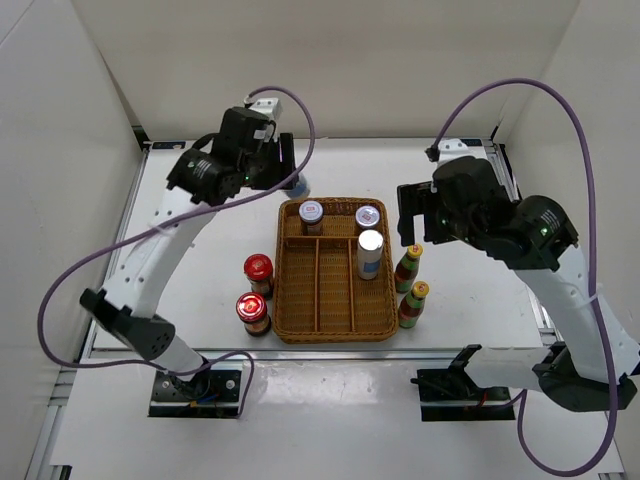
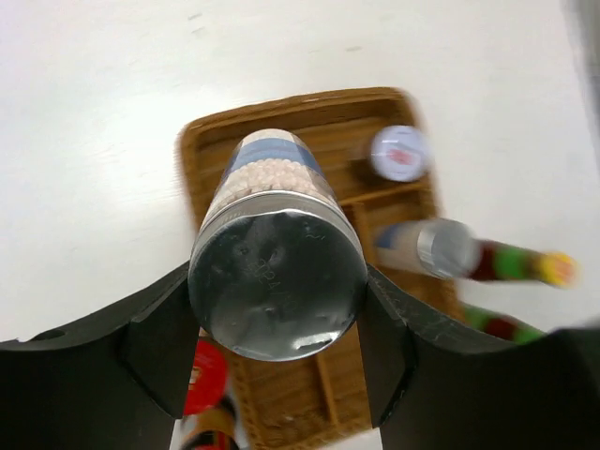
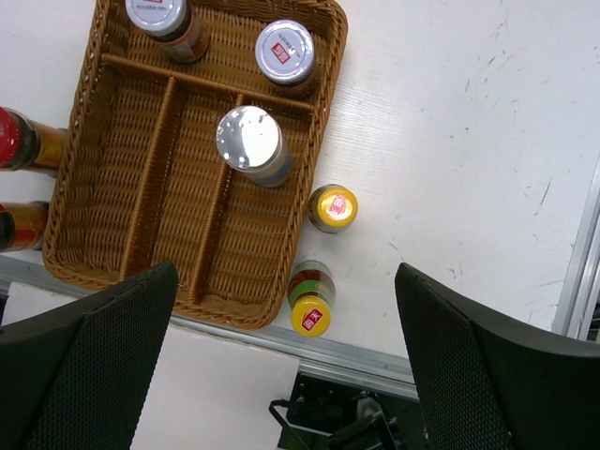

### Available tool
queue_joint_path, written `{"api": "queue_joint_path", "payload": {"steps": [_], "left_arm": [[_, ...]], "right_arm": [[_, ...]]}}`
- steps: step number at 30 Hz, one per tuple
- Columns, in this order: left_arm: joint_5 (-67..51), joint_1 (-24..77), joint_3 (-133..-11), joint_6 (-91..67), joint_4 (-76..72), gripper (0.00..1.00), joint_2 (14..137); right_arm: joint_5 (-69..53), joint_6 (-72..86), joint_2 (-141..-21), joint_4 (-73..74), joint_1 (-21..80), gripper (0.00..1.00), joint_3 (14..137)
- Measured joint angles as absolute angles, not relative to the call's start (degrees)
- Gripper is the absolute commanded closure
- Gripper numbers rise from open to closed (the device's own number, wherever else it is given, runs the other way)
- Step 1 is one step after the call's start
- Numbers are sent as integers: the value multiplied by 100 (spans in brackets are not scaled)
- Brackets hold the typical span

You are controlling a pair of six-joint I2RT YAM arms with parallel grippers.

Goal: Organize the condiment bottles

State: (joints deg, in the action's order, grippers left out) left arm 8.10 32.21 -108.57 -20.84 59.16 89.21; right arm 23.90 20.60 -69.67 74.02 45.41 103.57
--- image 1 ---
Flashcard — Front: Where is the white-lid spice jar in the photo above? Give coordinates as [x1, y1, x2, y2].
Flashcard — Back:
[355, 205, 381, 231]
[299, 200, 324, 236]

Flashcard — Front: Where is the silver-cap pepper shaker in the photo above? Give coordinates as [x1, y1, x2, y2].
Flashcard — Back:
[357, 230, 384, 280]
[286, 174, 310, 200]

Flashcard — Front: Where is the yellow-cap chili bottle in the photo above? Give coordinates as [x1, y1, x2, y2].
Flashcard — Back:
[394, 244, 423, 293]
[398, 281, 430, 329]

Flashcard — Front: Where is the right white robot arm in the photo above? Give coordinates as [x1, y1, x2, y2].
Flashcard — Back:
[397, 156, 610, 412]

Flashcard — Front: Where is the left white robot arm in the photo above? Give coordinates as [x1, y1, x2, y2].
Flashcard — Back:
[80, 98, 293, 400]

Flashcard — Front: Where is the upper red-lid sauce jar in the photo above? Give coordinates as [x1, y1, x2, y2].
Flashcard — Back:
[243, 253, 274, 300]

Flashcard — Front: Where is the red-lid sauce jar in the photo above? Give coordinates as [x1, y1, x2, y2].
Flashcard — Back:
[236, 292, 271, 337]
[243, 253, 274, 300]

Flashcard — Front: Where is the brown wicker divided basket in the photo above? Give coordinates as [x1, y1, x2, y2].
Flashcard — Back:
[271, 197, 399, 344]

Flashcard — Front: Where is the lower red-lid sauce jar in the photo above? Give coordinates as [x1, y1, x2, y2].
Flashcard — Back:
[236, 292, 271, 337]

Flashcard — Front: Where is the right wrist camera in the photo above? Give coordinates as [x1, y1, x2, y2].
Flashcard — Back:
[425, 138, 471, 163]

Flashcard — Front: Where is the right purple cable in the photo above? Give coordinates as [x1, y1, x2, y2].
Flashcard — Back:
[434, 78, 617, 477]

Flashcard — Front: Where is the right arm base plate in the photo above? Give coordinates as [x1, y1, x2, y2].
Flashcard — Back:
[410, 350, 515, 422]

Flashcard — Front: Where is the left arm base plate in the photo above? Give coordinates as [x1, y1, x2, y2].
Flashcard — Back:
[147, 351, 253, 419]

